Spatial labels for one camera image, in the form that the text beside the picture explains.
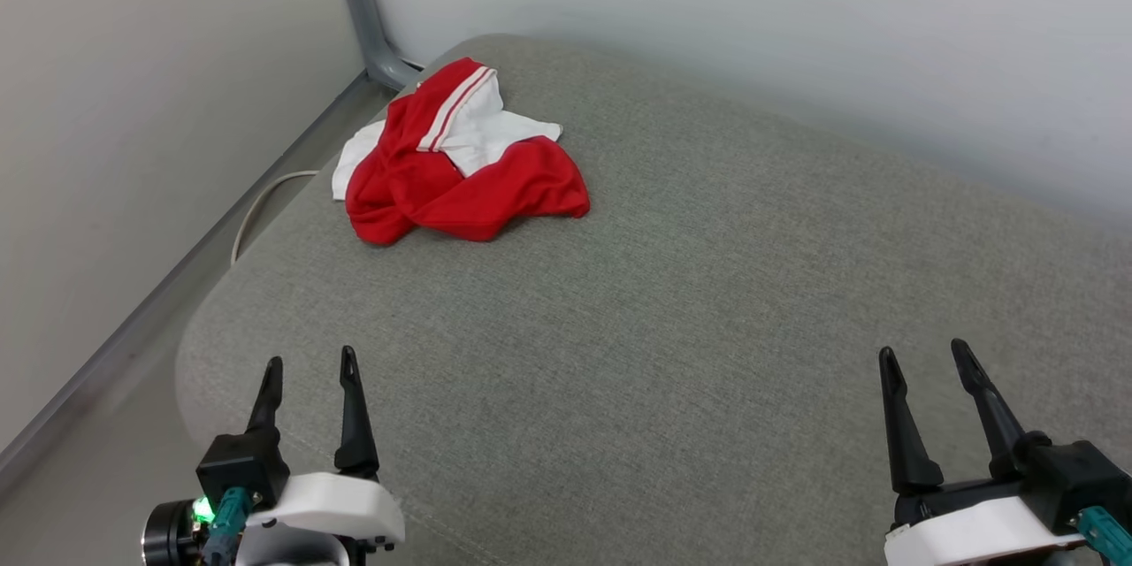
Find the grey skirting strip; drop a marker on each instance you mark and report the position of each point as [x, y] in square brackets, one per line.
[177, 283]

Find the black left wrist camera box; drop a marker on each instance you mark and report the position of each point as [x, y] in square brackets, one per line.
[239, 464]

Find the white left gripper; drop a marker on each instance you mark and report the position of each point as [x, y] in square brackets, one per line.
[336, 504]

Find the teal camera plug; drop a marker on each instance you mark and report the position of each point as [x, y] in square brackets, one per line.
[1105, 531]
[232, 508]

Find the teal right camera plug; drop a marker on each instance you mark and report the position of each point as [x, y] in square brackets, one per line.
[1105, 531]

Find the red and white shirt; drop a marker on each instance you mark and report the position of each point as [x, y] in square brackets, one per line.
[531, 186]

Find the grey fabric sofa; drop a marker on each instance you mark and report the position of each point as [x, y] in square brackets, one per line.
[663, 327]

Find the teal left camera plug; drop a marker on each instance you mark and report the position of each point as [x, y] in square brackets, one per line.
[232, 508]

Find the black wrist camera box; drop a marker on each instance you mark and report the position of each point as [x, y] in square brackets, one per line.
[239, 464]
[1079, 473]

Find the grey metal frame pole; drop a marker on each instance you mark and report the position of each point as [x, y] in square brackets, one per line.
[363, 9]

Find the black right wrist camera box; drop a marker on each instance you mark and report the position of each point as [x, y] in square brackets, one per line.
[1079, 473]

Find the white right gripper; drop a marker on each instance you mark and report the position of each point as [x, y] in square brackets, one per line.
[973, 531]

